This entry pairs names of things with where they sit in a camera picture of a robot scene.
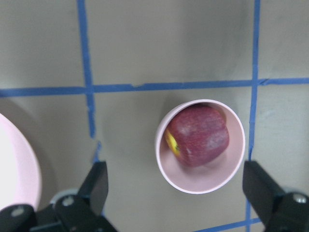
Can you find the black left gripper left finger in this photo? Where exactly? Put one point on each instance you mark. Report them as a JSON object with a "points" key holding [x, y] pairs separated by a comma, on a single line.
{"points": [[94, 189]]}

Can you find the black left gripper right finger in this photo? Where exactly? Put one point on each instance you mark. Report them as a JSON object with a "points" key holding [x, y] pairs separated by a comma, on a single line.
{"points": [[261, 190]]}

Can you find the small pink bowl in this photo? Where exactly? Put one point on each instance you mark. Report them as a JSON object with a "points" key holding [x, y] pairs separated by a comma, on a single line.
{"points": [[212, 175]]}

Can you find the red apple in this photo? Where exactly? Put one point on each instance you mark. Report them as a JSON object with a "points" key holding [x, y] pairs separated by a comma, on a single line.
{"points": [[197, 135]]}

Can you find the pink plate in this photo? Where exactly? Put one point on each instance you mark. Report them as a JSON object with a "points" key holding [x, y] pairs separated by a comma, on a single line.
{"points": [[20, 173]]}

